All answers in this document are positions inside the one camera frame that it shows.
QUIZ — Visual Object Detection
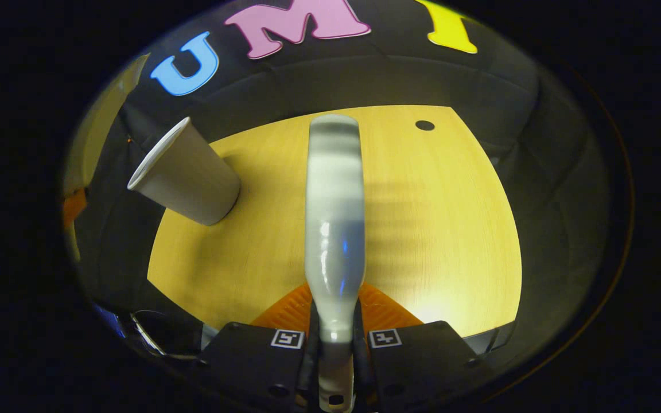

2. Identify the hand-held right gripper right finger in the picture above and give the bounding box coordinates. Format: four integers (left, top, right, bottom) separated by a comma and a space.
356, 283, 495, 411

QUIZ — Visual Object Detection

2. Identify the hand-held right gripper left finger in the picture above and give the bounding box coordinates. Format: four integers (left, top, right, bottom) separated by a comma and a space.
201, 284, 315, 411

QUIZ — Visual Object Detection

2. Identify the white ribbed garbage bin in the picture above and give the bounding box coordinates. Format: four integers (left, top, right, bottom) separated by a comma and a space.
127, 117, 242, 226

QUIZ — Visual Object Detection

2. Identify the small white broom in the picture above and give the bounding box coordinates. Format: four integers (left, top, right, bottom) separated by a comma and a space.
305, 114, 367, 412

